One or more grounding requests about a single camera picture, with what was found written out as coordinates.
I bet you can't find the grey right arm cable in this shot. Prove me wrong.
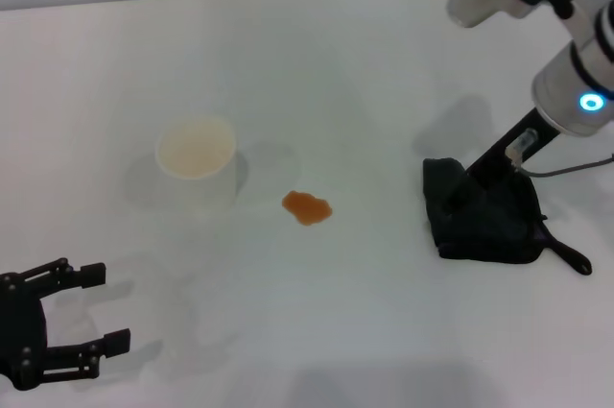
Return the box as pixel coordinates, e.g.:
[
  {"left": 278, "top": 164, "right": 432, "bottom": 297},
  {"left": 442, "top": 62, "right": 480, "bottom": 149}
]
[{"left": 507, "top": 127, "right": 614, "bottom": 179}]

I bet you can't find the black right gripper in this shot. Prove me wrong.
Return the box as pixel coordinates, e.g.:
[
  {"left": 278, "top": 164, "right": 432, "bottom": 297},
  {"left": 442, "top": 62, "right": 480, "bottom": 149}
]
[{"left": 445, "top": 108, "right": 560, "bottom": 210}]

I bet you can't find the brown water stain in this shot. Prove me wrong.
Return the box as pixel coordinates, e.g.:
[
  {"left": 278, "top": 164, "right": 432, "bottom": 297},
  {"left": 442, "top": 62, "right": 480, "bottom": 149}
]
[{"left": 280, "top": 190, "right": 333, "bottom": 227}]

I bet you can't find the dark blue rag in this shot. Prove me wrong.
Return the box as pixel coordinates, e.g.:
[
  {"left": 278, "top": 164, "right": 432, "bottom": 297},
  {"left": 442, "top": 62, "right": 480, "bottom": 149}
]
[{"left": 421, "top": 156, "right": 593, "bottom": 277}]

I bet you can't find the white paper cup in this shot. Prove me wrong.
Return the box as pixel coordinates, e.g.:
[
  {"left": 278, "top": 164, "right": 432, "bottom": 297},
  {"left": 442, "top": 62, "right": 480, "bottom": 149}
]
[{"left": 154, "top": 114, "right": 239, "bottom": 207}]

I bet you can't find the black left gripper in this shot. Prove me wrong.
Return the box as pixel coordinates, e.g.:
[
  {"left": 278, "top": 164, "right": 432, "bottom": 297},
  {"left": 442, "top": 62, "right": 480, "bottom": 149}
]
[{"left": 0, "top": 257, "right": 132, "bottom": 391}]

